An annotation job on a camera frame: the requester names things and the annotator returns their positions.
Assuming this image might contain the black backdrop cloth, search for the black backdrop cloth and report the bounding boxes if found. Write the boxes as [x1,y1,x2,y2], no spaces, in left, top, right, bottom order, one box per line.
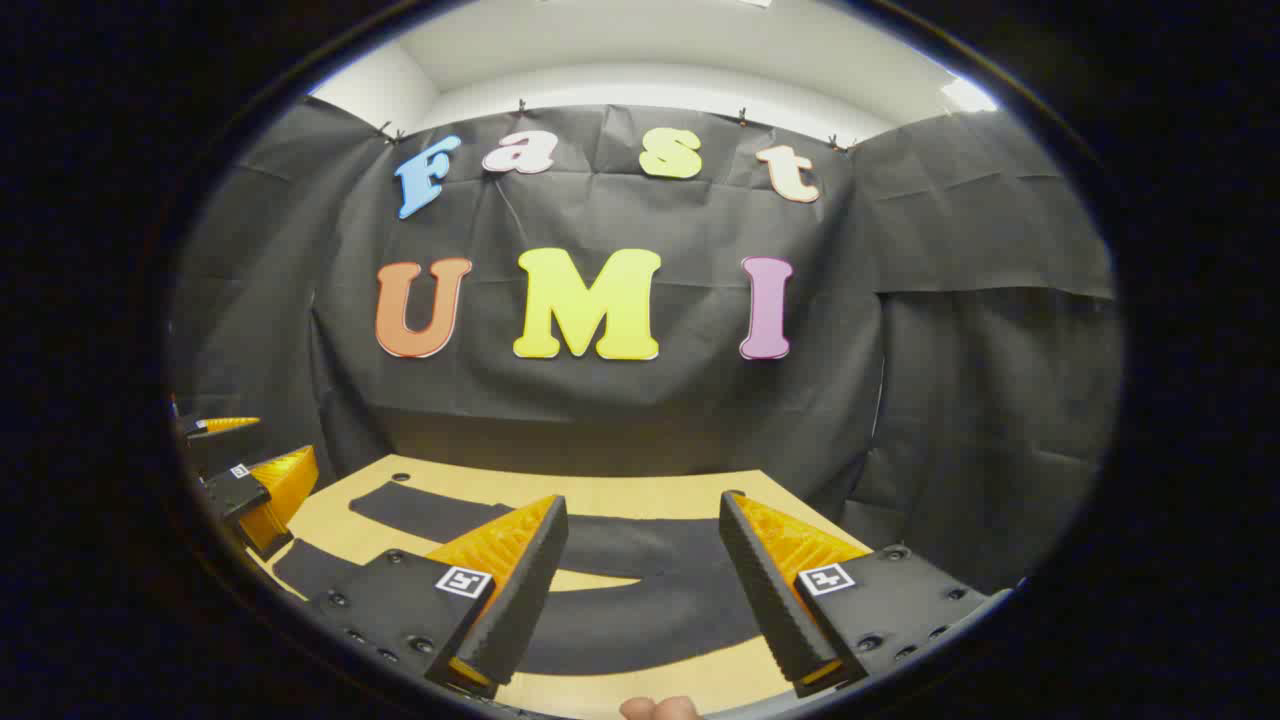
[165,95,1119,601]

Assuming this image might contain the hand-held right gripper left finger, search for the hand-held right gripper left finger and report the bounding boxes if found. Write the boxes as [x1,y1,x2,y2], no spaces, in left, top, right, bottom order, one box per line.
[305,494,569,699]

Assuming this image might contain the black jeans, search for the black jeans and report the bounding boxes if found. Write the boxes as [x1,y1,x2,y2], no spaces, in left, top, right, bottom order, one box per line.
[270,480,763,677]

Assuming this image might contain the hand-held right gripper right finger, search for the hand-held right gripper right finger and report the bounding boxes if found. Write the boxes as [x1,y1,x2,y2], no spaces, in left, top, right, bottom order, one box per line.
[718,490,1011,699]

